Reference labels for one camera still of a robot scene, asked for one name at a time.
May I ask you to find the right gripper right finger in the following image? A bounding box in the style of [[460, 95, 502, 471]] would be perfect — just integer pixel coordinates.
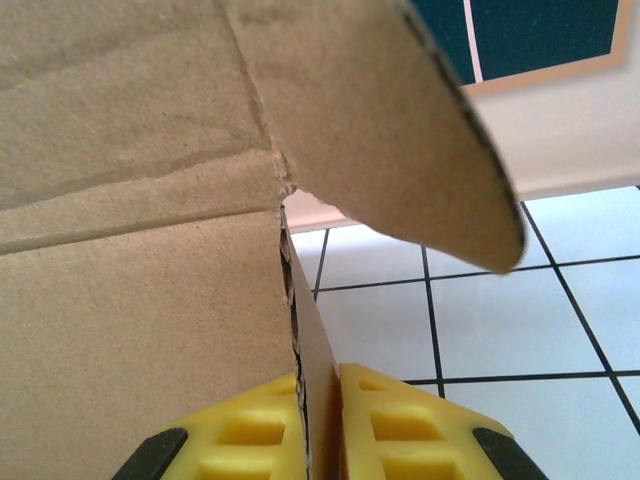
[[339, 362, 539, 480]]

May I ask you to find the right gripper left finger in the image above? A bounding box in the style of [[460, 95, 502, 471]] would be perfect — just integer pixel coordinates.
[[112, 372, 309, 480]]

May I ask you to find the brown cardboard box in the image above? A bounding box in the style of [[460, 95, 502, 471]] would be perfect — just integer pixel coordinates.
[[0, 0, 526, 480]]

